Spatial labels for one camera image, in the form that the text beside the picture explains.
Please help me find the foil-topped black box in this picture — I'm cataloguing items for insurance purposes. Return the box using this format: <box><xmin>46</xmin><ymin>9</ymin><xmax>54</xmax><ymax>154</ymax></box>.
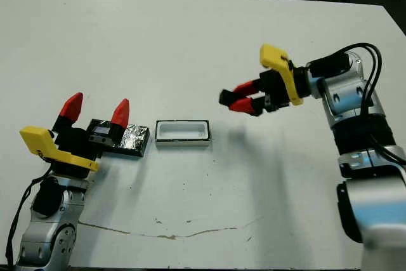
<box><xmin>87</xmin><ymin>118</ymin><xmax>151</xmax><ymax>158</ymax></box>

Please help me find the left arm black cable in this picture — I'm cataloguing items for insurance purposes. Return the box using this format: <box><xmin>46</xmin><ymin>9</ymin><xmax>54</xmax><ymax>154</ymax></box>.
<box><xmin>5</xmin><ymin>169</ymin><xmax>53</xmax><ymax>266</ymax></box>

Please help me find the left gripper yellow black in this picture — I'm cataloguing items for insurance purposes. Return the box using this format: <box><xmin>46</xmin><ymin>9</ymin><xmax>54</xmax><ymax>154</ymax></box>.
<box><xmin>18</xmin><ymin>92</ymin><xmax>130</xmax><ymax>179</ymax></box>

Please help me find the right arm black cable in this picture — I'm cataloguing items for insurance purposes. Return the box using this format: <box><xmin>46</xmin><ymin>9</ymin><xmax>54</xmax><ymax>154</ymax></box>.
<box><xmin>336</xmin><ymin>42</ymin><xmax>406</xmax><ymax>164</ymax></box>
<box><xmin>361</xmin><ymin>44</ymin><xmax>383</xmax><ymax>107</ymax></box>

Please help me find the small black camera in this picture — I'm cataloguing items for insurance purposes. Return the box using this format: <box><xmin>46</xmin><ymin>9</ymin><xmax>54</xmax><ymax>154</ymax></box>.
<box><xmin>218</xmin><ymin>89</ymin><xmax>238</xmax><ymax>107</ymax></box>

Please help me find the camera box base white inset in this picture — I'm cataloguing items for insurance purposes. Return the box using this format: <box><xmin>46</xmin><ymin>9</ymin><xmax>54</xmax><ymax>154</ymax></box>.
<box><xmin>155</xmin><ymin>119</ymin><xmax>213</xmax><ymax>149</ymax></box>

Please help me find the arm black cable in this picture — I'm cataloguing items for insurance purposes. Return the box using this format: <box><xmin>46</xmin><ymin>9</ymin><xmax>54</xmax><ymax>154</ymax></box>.
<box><xmin>336</xmin><ymin>42</ymin><xmax>406</xmax><ymax>164</ymax></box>
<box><xmin>5</xmin><ymin>169</ymin><xmax>53</xmax><ymax>266</ymax></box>
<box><xmin>361</xmin><ymin>44</ymin><xmax>383</xmax><ymax>107</ymax></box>

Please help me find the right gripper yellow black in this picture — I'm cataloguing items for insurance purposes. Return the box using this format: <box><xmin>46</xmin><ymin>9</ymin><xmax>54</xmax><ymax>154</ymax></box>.
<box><xmin>228</xmin><ymin>44</ymin><xmax>313</xmax><ymax>116</ymax></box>

